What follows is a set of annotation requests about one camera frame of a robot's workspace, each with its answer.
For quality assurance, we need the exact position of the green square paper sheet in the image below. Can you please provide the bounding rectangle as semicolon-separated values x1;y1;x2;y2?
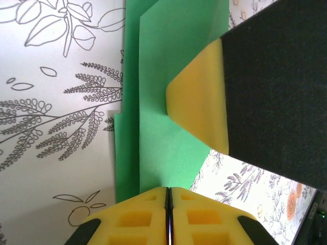
113;0;230;205

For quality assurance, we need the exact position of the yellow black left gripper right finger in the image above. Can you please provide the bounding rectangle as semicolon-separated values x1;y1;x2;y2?
170;187;279;245

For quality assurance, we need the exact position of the floral patterned table mat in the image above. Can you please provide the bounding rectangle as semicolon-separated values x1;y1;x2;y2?
0;0;327;245

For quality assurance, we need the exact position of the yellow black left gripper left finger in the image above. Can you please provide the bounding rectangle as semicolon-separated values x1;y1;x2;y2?
65;187;169;245

